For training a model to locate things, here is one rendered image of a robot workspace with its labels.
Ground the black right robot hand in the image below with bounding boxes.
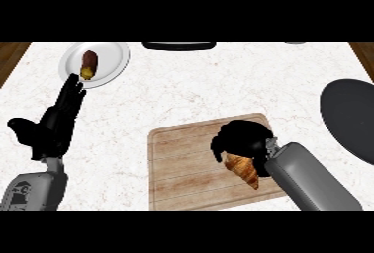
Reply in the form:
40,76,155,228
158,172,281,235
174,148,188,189
208,120,276,178

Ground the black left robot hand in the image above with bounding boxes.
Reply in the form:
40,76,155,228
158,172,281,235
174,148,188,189
6,73,87,162

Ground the golden brown croissant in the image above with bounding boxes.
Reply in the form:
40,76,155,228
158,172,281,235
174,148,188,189
223,152,260,191

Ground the pale wooden cutting board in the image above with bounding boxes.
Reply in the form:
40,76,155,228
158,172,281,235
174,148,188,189
146,112,290,211

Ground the dark grey pan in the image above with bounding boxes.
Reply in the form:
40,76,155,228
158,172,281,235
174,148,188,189
318,78,374,166

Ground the brown chocolate eclair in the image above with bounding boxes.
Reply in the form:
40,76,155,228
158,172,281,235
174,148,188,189
78,49,99,81

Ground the white round plate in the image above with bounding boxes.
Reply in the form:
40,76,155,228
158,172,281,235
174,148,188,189
59,42,131,90

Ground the black flat appliance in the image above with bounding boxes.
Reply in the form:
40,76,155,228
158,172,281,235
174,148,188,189
140,42,217,51

